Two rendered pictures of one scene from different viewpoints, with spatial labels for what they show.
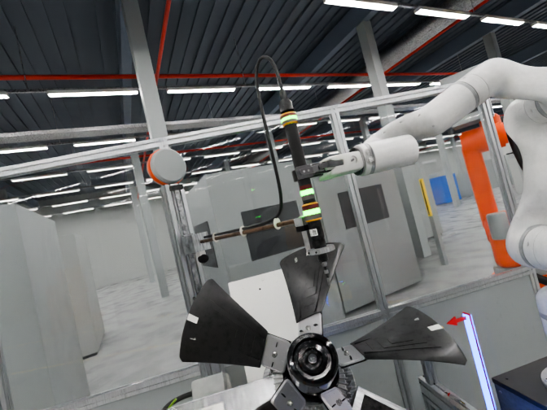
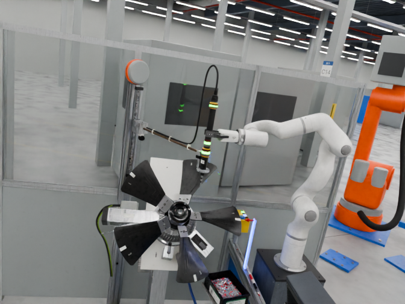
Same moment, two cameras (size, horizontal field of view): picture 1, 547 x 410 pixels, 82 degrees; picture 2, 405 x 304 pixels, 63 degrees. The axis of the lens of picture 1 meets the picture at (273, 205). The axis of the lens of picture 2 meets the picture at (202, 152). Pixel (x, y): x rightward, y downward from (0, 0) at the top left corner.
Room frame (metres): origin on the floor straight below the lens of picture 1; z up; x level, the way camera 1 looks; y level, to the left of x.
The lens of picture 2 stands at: (-0.87, 0.00, 1.98)
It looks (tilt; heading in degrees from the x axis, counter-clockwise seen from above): 14 degrees down; 358
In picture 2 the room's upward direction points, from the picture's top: 9 degrees clockwise
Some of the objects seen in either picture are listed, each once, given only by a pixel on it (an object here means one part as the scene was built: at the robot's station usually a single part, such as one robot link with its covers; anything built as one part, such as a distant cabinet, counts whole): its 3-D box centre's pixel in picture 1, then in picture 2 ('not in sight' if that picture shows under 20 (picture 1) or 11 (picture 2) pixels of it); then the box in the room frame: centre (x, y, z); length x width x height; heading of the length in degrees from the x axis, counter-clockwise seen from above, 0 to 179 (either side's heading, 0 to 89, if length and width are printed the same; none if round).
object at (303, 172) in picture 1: (310, 169); (212, 134); (0.77, -0.11, 1.65); 0.07 x 0.03 x 0.03; 99
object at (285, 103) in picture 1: (302, 174); (208, 133); (0.80, -0.09, 1.65); 0.04 x 0.04 x 0.46
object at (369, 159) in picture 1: (362, 159); (240, 137); (0.83, -0.26, 1.65); 0.09 x 0.03 x 0.08; 9
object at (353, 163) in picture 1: (340, 164); (228, 135); (0.82, -0.20, 1.65); 0.11 x 0.10 x 0.07; 99
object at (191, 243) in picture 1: (194, 242); (139, 126); (1.26, 0.34, 1.54); 0.10 x 0.07 x 0.08; 44
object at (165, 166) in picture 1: (167, 167); (137, 72); (1.33, 0.41, 1.88); 0.17 x 0.15 x 0.16; 99
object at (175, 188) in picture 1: (192, 258); (134, 133); (1.29, 0.38, 1.48); 0.05 x 0.03 x 0.62; 134
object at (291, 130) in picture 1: (299, 163); (210, 128); (0.80, -0.09, 1.68); 0.03 x 0.03 x 0.21
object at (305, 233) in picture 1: (313, 233); (202, 161); (0.81, -0.08, 1.50); 0.09 x 0.07 x 0.10; 44
